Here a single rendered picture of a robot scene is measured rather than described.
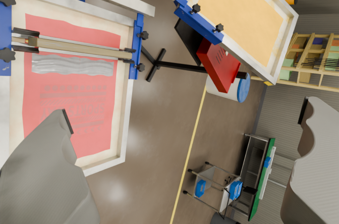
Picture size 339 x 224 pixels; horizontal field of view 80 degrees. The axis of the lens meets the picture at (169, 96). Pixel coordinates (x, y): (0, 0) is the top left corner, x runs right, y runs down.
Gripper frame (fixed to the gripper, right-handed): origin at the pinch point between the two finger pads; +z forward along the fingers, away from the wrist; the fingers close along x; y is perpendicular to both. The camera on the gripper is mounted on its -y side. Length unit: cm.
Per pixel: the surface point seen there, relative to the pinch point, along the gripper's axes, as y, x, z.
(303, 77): 232, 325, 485
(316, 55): 203, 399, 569
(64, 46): 11, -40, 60
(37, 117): 36, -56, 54
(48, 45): 9, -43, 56
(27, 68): 17, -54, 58
